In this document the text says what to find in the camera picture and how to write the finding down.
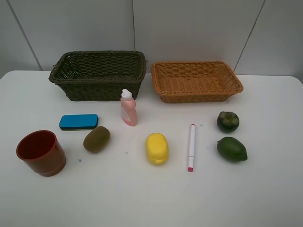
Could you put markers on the pink bottle white cap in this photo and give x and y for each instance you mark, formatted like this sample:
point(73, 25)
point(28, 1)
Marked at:
point(128, 108)

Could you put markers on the yellow lemon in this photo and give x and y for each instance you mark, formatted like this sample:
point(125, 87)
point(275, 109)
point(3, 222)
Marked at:
point(157, 150)

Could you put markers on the white marker pink cap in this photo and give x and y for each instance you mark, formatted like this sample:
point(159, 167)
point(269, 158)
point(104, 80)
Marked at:
point(191, 150)

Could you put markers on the dark mangosteen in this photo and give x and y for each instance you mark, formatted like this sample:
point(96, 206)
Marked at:
point(227, 121)

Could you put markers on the green lime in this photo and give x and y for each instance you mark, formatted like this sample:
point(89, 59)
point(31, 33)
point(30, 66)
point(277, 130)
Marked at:
point(232, 149)

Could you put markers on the orange wicker basket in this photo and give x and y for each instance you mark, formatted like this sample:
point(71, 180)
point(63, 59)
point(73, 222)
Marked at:
point(194, 81)

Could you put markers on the brown kiwi fruit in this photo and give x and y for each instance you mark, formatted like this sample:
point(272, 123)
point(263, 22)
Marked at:
point(97, 139)

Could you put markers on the blue whiteboard eraser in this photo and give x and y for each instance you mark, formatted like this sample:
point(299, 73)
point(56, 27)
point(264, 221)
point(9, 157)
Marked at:
point(78, 122)

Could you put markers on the red plastic cup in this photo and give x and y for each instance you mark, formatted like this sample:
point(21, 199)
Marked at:
point(42, 152)

